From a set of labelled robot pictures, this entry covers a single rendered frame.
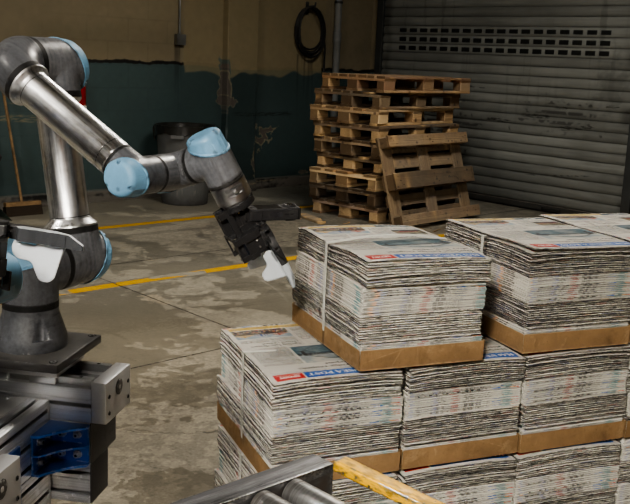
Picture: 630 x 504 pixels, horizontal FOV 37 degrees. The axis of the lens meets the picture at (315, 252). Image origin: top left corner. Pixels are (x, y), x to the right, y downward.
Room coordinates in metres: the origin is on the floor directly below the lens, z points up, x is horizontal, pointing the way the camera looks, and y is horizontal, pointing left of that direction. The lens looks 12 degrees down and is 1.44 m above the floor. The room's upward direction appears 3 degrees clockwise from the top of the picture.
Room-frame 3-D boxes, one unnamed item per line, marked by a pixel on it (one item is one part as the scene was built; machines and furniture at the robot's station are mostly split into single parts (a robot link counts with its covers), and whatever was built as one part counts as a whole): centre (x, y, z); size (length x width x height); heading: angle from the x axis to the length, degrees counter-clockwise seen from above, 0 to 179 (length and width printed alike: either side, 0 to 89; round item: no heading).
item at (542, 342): (2.15, -0.51, 0.86); 0.38 x 0.29 x 0.04; 23
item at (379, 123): (8.93, -0.65, 0.65); 1.33 x 0.94 x 1.30; 137
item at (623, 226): (2.28, -0.77, 1.06); 0.37 x 0.28 x 0.01; 22
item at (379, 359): (1.89, -0.20, 0.86); 0.29 x 0.16 x 0.04; 113
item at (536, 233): (2.15, -0.52, 1.06); 0.37 x 0.29 x 0.01; 23
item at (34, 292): (1.91, 0.59, 0.98); 0.13 x 0.12 x 0.14; 153
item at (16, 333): (1.90, 0.59, 0.87); 0.15 x 0.15 x 0.10
